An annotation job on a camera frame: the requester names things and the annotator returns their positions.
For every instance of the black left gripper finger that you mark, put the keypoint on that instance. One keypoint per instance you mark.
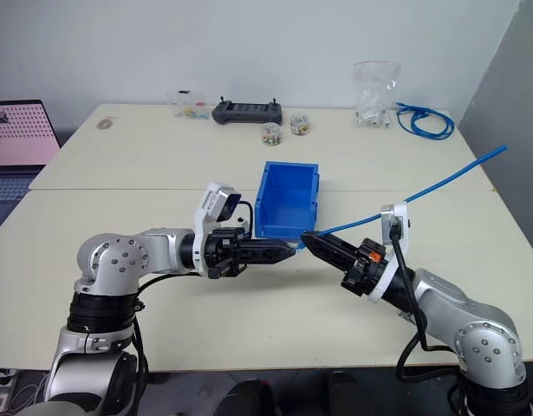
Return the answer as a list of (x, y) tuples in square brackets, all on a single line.
[(264, 258), (266, 246)]

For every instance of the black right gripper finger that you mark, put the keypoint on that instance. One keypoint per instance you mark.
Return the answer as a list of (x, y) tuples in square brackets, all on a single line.
[(335, 258), (335, 245)]

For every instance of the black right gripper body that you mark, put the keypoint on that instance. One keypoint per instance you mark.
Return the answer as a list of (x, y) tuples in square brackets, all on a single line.
[(365, 268)]

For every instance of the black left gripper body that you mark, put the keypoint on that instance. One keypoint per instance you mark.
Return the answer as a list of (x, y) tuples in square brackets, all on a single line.
[(222, 251)]

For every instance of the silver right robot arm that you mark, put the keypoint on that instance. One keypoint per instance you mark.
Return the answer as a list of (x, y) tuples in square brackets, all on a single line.
[(465, 320)]

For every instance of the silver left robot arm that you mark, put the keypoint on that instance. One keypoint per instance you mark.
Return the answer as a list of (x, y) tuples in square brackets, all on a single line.
[(114, 260)]

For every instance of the blue plastic bin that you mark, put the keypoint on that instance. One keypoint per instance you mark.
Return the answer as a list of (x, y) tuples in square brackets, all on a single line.
[(287, 227)]

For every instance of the small jar of colourful bits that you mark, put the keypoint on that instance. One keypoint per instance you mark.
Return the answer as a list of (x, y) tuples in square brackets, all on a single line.
[(271, 135), (299, 125)]

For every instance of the dark grey handheld controller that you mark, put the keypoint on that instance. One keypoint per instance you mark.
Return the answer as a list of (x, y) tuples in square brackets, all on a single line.
[(248, 113)]

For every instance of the dark rounded shape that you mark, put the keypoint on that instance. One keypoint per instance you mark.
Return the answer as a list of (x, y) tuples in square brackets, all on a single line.
[(246, 401)]

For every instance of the clear box of colourful bits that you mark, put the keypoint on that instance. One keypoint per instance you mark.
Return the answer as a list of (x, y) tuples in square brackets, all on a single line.
[(188, 110)]

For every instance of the clear bag of white couplers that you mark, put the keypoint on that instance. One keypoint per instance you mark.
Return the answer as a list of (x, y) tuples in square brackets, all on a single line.
[(372, 104)]

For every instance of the open laptop with pink screen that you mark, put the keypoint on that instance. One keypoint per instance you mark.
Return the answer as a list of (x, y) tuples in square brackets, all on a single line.
[(19, 134)]

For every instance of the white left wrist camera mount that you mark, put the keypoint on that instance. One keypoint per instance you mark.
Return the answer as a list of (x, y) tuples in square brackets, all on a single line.
[(209, 203)]

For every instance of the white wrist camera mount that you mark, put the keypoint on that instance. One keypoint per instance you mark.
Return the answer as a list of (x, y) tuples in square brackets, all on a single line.
[(400, 216), (209, 203)]

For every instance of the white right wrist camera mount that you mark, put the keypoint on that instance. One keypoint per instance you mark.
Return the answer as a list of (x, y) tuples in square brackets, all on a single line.
[(400, 216)]

